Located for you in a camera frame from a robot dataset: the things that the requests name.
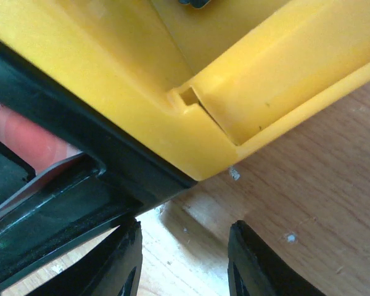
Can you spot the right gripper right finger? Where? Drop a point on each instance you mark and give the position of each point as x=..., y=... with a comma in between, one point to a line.
x=255, y=269

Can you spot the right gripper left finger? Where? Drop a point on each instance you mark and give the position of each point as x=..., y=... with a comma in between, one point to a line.
x=112, y=267

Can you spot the three-compartment card bin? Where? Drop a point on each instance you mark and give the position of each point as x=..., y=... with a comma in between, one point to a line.
x=190, y=116

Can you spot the red and white card stack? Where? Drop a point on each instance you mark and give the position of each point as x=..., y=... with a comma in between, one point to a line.
x=47, y=154

